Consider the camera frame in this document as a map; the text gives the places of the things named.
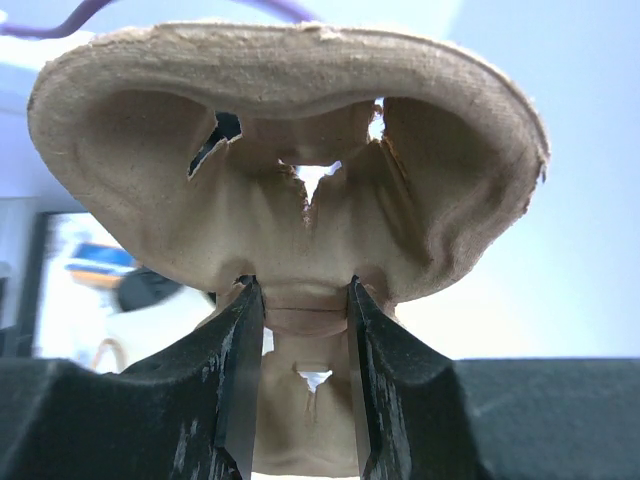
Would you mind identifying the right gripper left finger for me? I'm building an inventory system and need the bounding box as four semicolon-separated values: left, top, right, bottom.
1;277;264;480

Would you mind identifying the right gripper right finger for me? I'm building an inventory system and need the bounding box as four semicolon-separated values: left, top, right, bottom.
347;279;639;480

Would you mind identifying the white paper cup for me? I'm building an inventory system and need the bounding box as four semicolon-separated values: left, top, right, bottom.
104;284;216;368

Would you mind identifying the black coffee cup lid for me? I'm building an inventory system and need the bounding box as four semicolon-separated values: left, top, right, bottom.
116;267;182;312

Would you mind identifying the brown cardboard cup carrier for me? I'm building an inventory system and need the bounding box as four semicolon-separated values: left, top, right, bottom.
27;22;550;477

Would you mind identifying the brown paper bag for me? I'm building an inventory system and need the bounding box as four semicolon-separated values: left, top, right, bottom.
90;338;128;373

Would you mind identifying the blue orange packet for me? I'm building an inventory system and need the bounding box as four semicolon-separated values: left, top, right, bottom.
65;242;138;278

